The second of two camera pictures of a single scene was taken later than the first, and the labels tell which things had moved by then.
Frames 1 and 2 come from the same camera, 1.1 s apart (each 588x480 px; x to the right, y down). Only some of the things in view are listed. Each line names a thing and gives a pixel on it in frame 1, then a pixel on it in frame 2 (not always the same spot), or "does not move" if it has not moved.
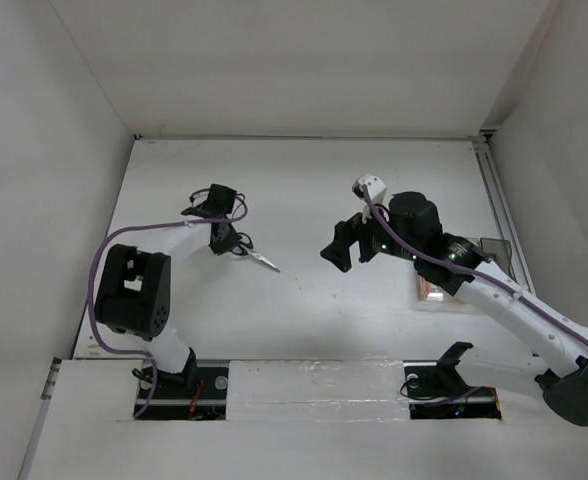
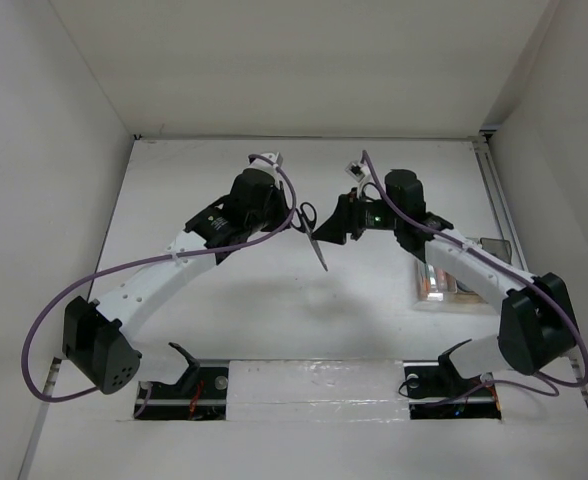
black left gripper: [227, 245] to [284, 214]
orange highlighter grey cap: [424, 289] does not move
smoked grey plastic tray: [502, 251] does not move
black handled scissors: [245, 247] to [304, 219]
